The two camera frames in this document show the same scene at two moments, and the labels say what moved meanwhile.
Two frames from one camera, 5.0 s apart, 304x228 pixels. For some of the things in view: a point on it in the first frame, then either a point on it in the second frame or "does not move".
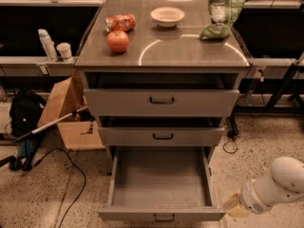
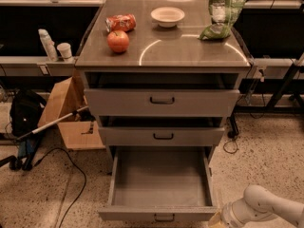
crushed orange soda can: (123, 22) does not move
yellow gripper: (252, 197) -> (228, 215)
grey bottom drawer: (156, 183) does not move
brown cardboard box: (80, 135) does not move
